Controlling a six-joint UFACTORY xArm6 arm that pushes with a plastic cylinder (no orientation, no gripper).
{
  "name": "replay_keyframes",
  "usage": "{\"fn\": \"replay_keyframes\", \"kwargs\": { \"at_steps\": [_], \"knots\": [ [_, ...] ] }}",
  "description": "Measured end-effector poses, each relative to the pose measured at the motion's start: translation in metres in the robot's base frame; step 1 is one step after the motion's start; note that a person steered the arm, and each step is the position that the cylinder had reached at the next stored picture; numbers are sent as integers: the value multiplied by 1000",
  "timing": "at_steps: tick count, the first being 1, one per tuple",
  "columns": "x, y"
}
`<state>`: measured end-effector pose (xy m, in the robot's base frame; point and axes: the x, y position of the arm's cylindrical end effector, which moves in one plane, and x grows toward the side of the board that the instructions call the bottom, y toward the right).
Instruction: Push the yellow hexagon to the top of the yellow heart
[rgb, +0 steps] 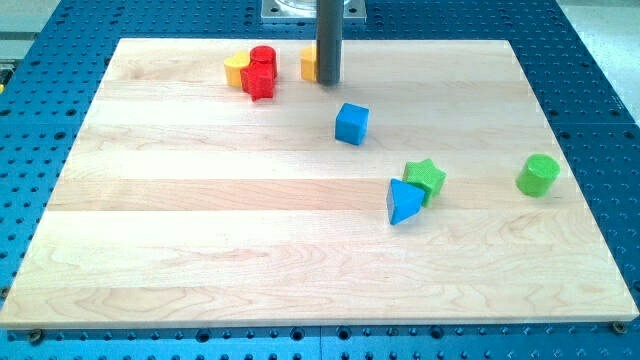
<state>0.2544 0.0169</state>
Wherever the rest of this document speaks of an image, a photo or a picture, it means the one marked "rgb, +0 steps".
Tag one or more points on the yellow hexagon block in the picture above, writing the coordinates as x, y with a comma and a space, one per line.
308, 63

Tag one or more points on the yellow heart block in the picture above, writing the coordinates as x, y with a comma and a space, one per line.
233, 66

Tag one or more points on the blue cube block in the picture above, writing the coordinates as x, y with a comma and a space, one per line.
351, 124

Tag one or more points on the blue triangle block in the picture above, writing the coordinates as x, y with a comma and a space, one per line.
403, 201

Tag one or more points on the green star block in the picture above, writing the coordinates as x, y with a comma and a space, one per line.
426, 176

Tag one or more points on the light wooden board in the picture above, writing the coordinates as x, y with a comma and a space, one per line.
183, 203

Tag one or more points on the red star block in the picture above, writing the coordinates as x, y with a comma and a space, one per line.
258, 80

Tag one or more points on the red cylinder block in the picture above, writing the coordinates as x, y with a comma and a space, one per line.
265, 56

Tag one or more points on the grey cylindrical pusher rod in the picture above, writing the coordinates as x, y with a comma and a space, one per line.
329, 41

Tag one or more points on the green cylinder block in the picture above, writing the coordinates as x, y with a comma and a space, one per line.
537, 175

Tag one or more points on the left board clamp screw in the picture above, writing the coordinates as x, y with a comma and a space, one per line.
35, 336

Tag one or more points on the board clamp screw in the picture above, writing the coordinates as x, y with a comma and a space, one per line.
35, 336
619, 328

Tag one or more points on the right board clamp screw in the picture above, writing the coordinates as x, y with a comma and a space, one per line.
619, 328

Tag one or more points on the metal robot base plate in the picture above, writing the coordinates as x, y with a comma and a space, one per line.
290, 11

